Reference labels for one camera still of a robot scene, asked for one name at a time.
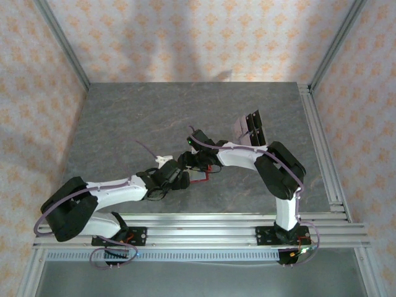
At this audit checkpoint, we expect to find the red card holder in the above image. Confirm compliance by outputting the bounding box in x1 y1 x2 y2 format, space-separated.
185 165 213 186

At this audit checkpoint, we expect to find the grey metal sheet panel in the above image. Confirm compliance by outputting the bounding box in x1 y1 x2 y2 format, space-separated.
35 261 371 297

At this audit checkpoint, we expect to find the black controller board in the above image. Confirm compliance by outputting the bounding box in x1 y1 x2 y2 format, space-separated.
277 246 319 269

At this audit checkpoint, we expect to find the narrow aluminium extrusion rail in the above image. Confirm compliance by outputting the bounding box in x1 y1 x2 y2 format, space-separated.
49 212 353 226

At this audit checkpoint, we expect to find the wide aluminium extrusion rail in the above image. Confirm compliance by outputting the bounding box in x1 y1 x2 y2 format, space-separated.
32 223 371 250

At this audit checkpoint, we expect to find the grey slotted cable duct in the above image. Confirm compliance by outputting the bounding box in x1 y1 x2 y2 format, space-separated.
46 249 281 263

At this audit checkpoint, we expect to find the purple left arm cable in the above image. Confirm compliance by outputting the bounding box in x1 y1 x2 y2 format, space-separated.
33 139 160 271

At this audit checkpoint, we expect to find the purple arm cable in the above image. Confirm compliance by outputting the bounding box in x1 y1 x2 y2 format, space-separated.
188 124 321 269
33 139 160 271

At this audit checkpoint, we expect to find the aluminium table side rail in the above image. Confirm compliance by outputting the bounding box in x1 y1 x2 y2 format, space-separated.
298 82 353 223

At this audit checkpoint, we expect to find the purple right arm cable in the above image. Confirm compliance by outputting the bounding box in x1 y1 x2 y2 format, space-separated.
188 124 321 269

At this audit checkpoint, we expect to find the aluminium frame leg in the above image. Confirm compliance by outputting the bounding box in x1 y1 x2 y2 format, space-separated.
354 247 384 297
17 249 47 297

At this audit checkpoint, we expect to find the aluminium frame post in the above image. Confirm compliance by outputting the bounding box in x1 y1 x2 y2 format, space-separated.
308 0 369 91
33 0 91 91

